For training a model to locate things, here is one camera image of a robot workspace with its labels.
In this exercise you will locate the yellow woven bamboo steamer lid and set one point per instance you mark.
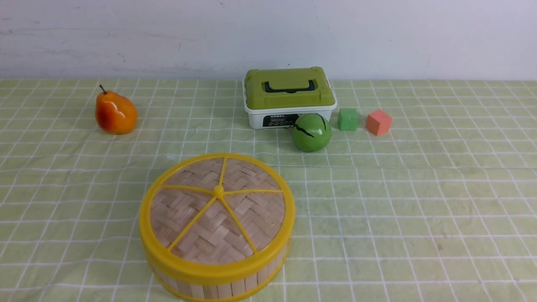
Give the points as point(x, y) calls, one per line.
point(216, 219)

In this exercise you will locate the yellow bamboo steamer basket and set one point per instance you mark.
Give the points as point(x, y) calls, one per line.
point(229, 292)

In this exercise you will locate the green toy round fruit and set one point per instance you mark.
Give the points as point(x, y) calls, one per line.
point(311, 132)

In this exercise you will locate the green lidded white storage box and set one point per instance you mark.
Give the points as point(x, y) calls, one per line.
point(275, 98)

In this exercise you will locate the green foam cube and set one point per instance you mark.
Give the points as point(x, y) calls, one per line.
point(347, 119)

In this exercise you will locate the pink foam cube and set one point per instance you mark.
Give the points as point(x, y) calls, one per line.
point(378, 122)

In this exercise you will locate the orange toy pear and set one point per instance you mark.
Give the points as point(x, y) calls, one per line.
point(114, 113)

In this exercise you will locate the green checkered tablecloth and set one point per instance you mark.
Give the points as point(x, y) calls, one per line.
point(442, 208)

